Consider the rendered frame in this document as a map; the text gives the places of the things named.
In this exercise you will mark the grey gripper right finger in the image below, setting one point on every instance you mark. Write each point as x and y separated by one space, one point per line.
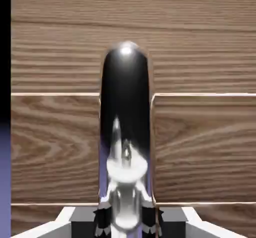
172 226

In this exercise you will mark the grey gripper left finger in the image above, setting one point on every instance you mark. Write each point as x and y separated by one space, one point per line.
84 226

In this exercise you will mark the light wood cabinet door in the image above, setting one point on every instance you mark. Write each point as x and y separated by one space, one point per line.
224 216
60 42
50 152

